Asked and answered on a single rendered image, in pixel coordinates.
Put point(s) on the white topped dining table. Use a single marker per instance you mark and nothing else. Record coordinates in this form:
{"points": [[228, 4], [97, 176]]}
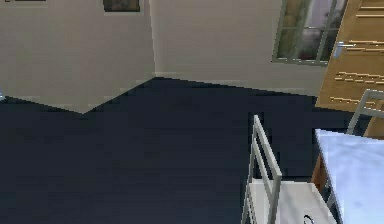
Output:
{"points": [[356, 173]]}

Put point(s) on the white metal chair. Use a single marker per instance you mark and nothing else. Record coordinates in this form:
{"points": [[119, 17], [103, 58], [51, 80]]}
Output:
{"points": [[280, 196], [366, 106]]}

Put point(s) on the grey framed window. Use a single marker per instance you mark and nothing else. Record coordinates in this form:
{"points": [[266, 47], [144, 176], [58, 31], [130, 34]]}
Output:
{"points": [[306, 31]]}

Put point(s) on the light wooden room door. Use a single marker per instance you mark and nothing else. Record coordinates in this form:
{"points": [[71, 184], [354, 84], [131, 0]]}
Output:
{"points": [[360, 60]]}

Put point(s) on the dark framed wall picture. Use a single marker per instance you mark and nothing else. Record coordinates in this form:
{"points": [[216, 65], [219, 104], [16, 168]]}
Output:
{"points": [[121, 5]]}

